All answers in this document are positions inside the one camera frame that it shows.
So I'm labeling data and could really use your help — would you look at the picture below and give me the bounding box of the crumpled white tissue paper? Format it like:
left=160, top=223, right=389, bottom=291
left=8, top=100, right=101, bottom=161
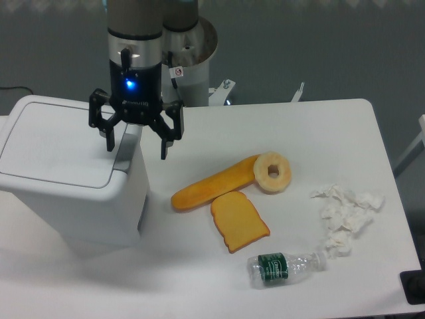
left=310, top=183, right=385, bottom=259

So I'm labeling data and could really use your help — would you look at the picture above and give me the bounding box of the toy toast slice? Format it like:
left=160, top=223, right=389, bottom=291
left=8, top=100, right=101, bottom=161
left=211, top=191, right=270, bottom=253

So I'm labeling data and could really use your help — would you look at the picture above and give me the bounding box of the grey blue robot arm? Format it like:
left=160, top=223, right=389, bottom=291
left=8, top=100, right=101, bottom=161
left=88, top=1, right=198, bottom=159

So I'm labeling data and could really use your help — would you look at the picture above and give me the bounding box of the white trash can body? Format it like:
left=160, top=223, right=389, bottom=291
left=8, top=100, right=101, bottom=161
left=1, top=122, right=149, bottom=246

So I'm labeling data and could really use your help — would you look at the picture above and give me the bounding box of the clear bottle green label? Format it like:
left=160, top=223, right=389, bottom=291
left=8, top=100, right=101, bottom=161
left=247, top=252, right=327, bottom=289

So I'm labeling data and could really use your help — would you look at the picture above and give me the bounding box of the white metal base frame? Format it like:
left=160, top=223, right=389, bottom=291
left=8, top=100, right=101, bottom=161
left=209, top=79, right=305, bottom=106

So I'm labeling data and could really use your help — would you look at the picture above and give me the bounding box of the toy donut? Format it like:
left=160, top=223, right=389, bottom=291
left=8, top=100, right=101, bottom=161
left=253, top=152, right=292, bottom=193

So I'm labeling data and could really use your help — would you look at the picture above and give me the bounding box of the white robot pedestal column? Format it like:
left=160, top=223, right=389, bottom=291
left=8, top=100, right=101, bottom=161
left=161, top=17, right=218, bottom=107

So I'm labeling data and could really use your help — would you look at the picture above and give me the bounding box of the long orange toy baguette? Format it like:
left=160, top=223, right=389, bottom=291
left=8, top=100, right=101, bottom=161
left=171, top=154, right=260, bottom=211

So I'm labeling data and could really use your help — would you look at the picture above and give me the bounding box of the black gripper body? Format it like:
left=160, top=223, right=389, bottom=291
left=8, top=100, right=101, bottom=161
left=108, top=61, right=165, bottom=127

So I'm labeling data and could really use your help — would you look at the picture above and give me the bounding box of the black cable on pedestal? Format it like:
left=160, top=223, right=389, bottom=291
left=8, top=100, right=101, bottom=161
left=167, top=50, right=186, bottom=108

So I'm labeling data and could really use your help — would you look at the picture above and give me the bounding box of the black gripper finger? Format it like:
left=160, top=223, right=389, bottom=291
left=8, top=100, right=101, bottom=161
left=149, top=100, right=184, bottom=160
left=88, top=88, right=123, bottom=152

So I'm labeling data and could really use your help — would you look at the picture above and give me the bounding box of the black device at table edge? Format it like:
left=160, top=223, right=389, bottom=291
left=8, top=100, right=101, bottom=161
left=400, top=270, right=424, bottom=305

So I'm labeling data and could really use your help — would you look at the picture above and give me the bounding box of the white trash can lid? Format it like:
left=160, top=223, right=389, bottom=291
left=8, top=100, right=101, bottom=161
left=1, top=96, right=117, bottom=189

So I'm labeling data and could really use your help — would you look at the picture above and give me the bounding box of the white frame at right edge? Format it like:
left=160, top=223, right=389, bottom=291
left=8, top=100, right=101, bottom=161
left=392, top=115, right=424, bottom=178

